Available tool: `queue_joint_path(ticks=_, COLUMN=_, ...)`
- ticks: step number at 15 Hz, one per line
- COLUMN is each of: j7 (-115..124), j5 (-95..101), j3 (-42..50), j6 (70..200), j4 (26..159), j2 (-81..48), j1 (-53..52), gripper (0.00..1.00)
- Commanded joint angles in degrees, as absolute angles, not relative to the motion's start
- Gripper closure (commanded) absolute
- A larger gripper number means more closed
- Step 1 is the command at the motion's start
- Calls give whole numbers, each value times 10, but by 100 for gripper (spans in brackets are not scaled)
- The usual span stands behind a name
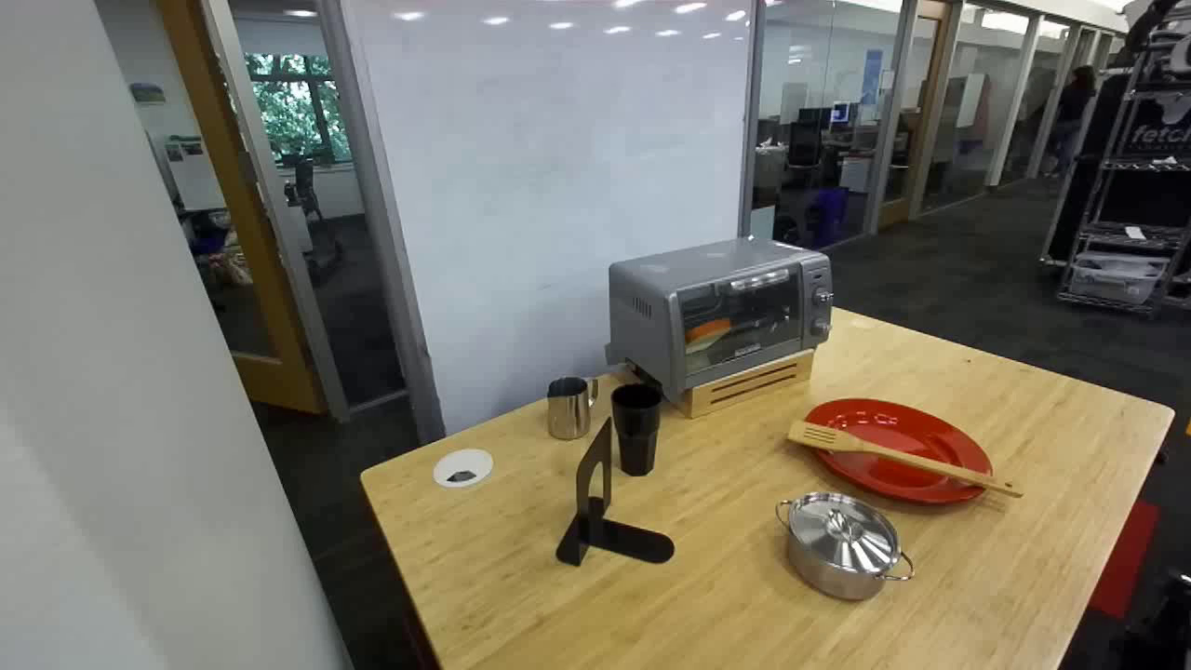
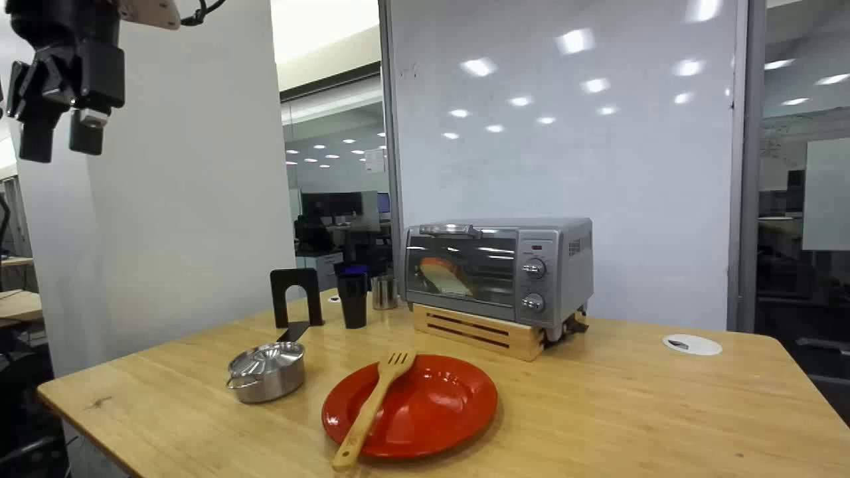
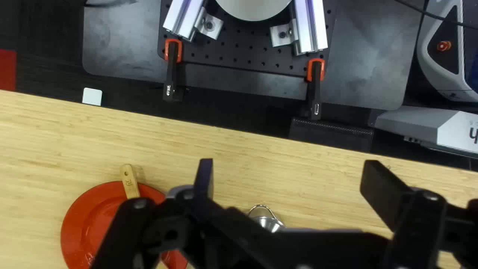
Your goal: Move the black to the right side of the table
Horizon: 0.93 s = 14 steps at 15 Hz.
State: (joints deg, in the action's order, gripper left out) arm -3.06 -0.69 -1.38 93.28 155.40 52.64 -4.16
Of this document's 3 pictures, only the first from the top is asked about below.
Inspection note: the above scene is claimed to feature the wooden door frame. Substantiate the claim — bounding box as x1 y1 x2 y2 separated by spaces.
156 0 329 415

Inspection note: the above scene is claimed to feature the wooden spatula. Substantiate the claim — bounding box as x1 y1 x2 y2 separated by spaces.
787 422 1024 499

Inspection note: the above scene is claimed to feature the black plastic cup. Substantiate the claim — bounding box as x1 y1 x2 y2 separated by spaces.
612 385 664 477

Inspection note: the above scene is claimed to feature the white table cable grommet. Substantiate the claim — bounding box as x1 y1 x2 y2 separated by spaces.
433 448 494 492

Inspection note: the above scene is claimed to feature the small steel cup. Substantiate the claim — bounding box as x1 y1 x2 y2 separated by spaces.
546 378 601 441

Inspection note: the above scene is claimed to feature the wooden slatted stand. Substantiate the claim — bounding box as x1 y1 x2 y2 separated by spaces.
627 353 814 417

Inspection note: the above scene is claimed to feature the red plate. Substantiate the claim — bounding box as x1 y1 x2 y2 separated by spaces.
804 398 995 505

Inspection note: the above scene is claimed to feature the small steel pot with lid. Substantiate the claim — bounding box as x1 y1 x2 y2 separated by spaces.
775 492 916 603

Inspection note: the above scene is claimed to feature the silver toaster oven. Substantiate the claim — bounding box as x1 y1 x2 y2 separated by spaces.
608 239 833 398

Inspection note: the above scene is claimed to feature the metal storage shelf rack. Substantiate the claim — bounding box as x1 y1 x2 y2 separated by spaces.
1043 24 1191 317

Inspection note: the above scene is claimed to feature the black metal bookend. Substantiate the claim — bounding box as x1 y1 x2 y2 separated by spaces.
555 429 673 566

